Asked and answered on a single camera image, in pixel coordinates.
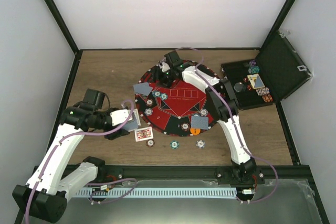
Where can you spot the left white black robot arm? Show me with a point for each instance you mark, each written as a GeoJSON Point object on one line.
{"type": "Point", "coordinates": [46, 194]}

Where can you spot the red black hundred chip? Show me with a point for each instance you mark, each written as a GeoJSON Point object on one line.
{"type": "Point", "coordinates": [185, 126]}
{"type": "Point", "coordinates": [149, 102]}

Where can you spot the orange chips in case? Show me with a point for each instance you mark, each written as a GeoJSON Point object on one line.
{"type": "Point", "coordinates": [267, 98]}

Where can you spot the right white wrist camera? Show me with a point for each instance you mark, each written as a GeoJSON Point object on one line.
{"type": "Point", "coordinates": [164, 67]}

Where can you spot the black round puck in case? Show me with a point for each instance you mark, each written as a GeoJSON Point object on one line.
{"type": "Point", "coordinates": [239, 87]}

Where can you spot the orange round blind button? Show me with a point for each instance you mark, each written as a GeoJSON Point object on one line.
{"type": "Point", "coordinates": [195, 131]}

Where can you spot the red black chip stack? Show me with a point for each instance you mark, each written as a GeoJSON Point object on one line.
{"type": "Point", "coordinates": [150, 143]}

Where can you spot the card deck in case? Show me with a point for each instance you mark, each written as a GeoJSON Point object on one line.
{"type": "Point", "coordinates": [255, 81]}

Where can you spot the purple white chip stack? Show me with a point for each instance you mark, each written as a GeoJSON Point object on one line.
{"type": "Point", "coordinates": [200, 144]}

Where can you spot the grey playing card deck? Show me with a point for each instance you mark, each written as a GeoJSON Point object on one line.
{"type": "Point", "coordinates": [131, 125]}

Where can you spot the face-up queen playing card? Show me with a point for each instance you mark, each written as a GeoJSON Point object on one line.
{"type": "Point", "coordinates": [143, 134]}

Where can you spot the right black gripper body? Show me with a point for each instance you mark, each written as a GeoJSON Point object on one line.
{"type": "Point", "coordinates": [166, 80]}

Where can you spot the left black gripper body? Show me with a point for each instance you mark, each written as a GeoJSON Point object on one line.
{"type": "Point", "coordinates": [112, 135]}

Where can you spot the light blue slotted cable duct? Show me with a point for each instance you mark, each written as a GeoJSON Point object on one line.
{"type": "Point", "coordinates": [221, 193]}

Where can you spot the black poker chip case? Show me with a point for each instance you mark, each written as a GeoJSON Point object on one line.
{"type": "Point", "coordinates": [281, 70]}

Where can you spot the green blue chip stack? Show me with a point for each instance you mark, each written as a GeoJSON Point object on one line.
{"type": "Point", "coordinates": [174, 144]}

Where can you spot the face-down blue playing card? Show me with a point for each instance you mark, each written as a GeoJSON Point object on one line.
{"type": "Point", "coordinates": [142, 88]}

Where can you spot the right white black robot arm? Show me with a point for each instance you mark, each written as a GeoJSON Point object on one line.
{"type": "Point", "coordinates": [223, 106]}

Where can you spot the triangular black dealer button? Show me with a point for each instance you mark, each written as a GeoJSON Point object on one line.
{"type": "Point", "coordinates": [143, 97]}

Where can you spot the teal chips in case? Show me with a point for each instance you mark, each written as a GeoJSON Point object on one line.
{"type": "Point", "coordinates": [253, 70]}

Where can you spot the round red black poker mat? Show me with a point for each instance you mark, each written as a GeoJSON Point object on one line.
{"type": "Point", "coordinates": [183, 101]}

